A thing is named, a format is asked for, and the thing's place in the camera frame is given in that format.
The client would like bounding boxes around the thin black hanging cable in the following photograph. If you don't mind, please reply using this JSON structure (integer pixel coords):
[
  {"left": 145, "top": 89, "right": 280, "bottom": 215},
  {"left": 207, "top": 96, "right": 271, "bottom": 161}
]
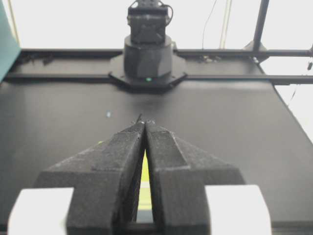
[{"left": 201, "top": 0, "right": 217, "bottom": 49}]

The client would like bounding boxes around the teal panel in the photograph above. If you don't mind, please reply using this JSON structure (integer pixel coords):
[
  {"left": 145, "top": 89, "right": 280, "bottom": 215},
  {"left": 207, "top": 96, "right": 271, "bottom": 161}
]
[{"left": 0, "top": 1, "right": 21, "bottom": 82}]

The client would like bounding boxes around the yellow towel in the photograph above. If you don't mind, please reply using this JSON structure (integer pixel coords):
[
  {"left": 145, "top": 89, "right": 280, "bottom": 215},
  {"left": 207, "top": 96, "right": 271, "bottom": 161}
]
[{"left": 138, "top": 152, "right": 152, "bottom": 211}]

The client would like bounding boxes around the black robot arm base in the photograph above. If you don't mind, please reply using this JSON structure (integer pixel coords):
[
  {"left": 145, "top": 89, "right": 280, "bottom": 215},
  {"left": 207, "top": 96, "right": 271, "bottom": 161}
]
[{"left": 109, "top": 0, "right": 187, "bottom": 89}]

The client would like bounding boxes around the black aluminium frame rail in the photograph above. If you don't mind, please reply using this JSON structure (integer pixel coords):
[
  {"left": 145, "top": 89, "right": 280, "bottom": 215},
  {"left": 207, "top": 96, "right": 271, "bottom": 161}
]
[{"left": 5, "top": 49, "right": 313, "bottom": 88}]

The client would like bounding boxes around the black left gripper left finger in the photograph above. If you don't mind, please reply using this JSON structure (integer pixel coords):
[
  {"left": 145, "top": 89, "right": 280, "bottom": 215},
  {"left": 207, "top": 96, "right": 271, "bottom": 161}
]
[{"left": 33, "top": 121, "right": 145, "bottom": 235}]

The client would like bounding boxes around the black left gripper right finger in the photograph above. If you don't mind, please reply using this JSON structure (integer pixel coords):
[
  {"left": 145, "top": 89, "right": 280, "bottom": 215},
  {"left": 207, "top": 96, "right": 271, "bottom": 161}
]
[{"left": 145, "top": 121, "right": 245, "bottom": 235}]

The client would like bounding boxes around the black vertical frame post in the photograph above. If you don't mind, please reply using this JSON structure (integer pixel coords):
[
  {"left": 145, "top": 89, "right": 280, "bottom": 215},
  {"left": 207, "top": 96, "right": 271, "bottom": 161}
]
[{"left": 253, "top": 0, "right": 269, "bottom": 51}]

